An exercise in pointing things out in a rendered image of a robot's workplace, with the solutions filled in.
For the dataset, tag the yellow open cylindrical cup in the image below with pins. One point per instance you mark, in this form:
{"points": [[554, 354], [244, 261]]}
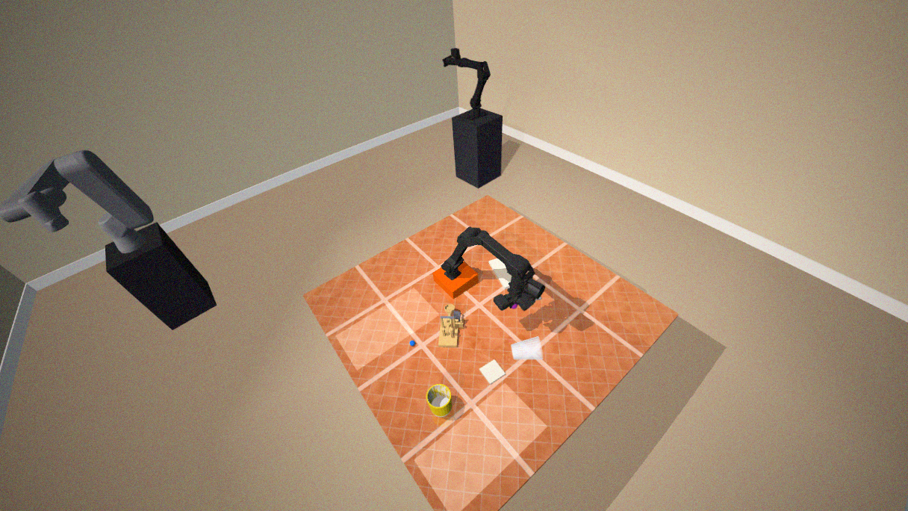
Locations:
{"points": [[439, 400]]}

